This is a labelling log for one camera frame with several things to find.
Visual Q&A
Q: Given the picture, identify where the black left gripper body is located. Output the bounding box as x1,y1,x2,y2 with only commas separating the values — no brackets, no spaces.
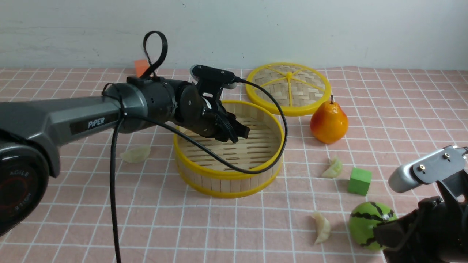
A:
173,81,229,140

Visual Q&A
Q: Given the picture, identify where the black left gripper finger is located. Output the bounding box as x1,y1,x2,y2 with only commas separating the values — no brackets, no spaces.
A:
227,114,250,139
218,116,239,144

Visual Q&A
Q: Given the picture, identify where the pale dumpling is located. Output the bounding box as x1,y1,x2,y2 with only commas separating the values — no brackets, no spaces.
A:
312,211,331,245
119,145,151,164
321,156,343,179

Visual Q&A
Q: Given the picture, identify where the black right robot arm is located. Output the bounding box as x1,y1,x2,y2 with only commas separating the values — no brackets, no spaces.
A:
373,170,468,263

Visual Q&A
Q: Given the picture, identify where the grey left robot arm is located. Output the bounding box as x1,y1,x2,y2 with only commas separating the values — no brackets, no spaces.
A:
1,77,250,235

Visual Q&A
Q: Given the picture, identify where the yellow-rimmed bamboo steamer tray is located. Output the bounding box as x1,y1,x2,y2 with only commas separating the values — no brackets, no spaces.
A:
173,100,285,198

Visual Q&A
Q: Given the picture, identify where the yellow woven steamer lid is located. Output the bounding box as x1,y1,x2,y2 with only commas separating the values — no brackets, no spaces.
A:
247,62,332,117

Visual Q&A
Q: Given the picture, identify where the orange foam cube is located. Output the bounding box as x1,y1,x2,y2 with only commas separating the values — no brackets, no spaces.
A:
134,59,149,78

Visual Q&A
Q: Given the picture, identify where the orange toy pear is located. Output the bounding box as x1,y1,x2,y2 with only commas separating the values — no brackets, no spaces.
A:
310,95,349,144

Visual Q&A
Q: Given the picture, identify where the green foam cube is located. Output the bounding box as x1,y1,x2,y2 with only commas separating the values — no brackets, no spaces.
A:
347,167,372,196

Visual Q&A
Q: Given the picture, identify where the green toy watermelon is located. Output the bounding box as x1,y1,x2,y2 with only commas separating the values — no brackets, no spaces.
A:
349,201,398,251

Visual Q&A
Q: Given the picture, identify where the pink checked tablecloth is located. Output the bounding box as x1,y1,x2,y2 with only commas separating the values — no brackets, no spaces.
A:
0,67,468,263

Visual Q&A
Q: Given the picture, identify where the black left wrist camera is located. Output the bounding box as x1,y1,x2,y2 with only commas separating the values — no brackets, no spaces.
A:
190,65,237,109

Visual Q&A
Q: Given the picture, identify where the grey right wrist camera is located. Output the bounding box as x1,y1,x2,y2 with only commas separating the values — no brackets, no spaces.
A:
388,145,468,193

